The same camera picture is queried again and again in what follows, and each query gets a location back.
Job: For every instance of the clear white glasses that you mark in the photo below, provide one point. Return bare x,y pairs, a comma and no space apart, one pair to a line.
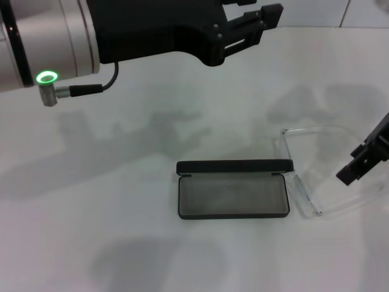
301,190

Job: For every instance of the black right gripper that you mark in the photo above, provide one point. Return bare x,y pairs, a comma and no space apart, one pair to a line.
381,137

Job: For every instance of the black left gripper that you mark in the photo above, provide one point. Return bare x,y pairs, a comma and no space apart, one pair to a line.
152,27

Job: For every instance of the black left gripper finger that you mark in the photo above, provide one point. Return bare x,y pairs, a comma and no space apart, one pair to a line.
270,16

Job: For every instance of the black glasses case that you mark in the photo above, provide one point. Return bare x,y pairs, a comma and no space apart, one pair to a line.
231,197

